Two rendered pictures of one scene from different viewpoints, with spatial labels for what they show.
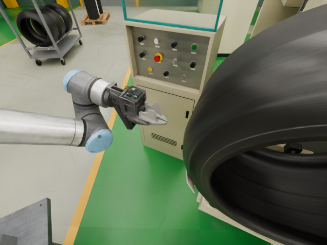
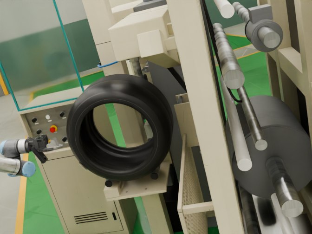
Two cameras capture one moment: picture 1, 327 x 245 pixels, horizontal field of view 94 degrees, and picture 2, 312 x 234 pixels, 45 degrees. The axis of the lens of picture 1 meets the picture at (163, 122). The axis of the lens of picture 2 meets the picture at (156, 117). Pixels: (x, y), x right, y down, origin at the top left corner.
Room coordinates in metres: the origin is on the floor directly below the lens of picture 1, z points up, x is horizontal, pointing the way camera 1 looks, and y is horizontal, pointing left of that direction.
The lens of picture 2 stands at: (-1.84, -0.09, 1.93)
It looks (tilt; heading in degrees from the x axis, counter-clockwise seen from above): 19 degrees down; 347
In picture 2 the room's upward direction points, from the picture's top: 15 degrees counter-clockwise
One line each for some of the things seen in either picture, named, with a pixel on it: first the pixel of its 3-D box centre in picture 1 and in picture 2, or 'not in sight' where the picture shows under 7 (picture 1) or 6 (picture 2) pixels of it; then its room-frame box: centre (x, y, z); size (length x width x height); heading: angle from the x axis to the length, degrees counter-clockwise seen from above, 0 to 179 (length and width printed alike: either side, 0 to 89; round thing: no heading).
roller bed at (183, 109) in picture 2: not in sight; (191, 119); (0.32, -0.83, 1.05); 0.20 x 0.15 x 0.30; 156
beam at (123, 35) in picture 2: not in sight; (146, 29); (0.03, -0.61, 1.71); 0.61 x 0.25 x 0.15; 156
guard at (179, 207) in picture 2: not in sight; (196, 213); (-0.07, -0.59, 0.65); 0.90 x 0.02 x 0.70; 156
